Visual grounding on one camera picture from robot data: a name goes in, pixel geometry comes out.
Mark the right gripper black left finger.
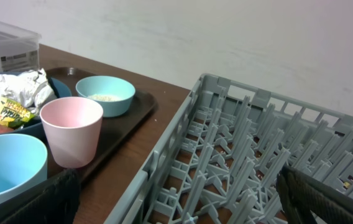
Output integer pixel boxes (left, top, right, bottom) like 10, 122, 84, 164
0, 169, 81, 224

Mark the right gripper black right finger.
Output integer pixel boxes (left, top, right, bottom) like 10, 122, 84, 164
276, 165, 353, 224

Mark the light blue plastic cup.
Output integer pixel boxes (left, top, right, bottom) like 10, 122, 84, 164
0, 134, 48, 204

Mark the pink plastic cup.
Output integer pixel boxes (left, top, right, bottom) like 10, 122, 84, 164
40, 96, 103, 168

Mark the green yellow snack packet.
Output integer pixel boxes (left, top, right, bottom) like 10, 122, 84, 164
0, 96, 35, 129

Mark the white paper wrapper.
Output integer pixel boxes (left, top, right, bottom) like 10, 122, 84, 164
0, 68, 57, 116

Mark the light blue bowl with rice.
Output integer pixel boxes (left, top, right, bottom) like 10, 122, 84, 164
75, 75, 135, 118

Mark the grey dishwasher rack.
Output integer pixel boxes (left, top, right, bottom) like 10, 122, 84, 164
106, 74, 353, 223

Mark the clear plastic waste bin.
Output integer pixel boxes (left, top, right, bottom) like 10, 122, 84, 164
0, 22, 41, 72

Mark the dark brown serving tray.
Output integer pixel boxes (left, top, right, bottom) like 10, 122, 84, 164
47, 67, 157, 185

